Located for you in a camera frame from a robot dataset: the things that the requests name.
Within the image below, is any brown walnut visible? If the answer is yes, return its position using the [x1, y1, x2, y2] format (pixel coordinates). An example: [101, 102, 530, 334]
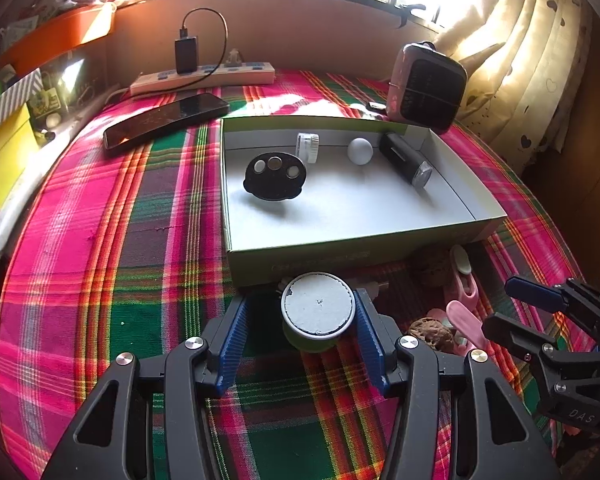
[408, 245, 452, 287]
[408, 318, 454, 353]

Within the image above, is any pink earphone case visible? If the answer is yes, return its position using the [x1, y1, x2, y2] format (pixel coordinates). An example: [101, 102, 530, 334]
[427, 300, 488, 356]

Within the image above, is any white usb cable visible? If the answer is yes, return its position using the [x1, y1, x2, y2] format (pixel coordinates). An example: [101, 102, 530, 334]
[277, 275, 390, 302]

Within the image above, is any pink clip with green pad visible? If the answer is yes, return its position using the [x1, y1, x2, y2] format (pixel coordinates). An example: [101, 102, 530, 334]
[444, 245, 479, 312]

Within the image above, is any white green spool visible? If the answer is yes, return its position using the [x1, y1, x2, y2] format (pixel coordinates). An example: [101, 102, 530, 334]
[280, 272, 356, 353]

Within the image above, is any white ball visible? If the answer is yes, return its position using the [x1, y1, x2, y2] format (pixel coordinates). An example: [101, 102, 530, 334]
[347, 138, 374, 166]

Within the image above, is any black disc with magnets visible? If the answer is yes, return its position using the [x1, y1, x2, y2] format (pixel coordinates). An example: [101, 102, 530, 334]
[242, 152, 306, 202]

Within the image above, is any plaid tablecloth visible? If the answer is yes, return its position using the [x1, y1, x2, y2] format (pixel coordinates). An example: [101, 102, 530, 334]
[0, 70, 594, 479]

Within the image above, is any green shallow cardboard box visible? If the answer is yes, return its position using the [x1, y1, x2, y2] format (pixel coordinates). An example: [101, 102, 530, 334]
[220, 115, 506, 287]

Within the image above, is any cream heart curtain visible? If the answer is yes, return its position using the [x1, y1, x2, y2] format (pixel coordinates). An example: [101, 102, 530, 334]
[434, 0, 592, 174]

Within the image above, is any pink black mini heater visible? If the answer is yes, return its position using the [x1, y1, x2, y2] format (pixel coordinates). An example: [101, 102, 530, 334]
[386, 41, 468, 133]

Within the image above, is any small black heater plug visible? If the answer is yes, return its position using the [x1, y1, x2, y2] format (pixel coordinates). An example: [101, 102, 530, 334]
[366, 102, 387, 115]

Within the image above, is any yellow box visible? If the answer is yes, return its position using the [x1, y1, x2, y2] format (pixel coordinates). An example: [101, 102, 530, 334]
[0, 104, 40, 210]

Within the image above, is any black smartphone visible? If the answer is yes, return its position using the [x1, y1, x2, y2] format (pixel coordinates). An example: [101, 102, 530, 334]
[102, 92, 230, 153]

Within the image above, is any striped box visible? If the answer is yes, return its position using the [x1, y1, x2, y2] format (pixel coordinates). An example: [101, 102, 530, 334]
[0, 68, 43, 126]

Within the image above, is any white plug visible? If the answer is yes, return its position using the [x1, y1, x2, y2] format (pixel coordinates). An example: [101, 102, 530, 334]
[225, 49, 242, 67]

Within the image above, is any white power strip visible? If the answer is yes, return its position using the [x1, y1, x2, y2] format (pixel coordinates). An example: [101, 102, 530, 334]
[129, 62, 276, 96]

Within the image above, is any black charger adapter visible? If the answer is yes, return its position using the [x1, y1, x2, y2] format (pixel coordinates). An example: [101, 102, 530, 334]
[174, 37, 198, 75]

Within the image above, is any orange planter tray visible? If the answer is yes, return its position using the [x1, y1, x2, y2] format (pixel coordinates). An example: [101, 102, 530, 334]
[0, 2, 117, 76]

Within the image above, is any black charger cable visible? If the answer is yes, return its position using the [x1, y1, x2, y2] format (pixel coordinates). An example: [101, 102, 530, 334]
[144, 6, 230, 92]

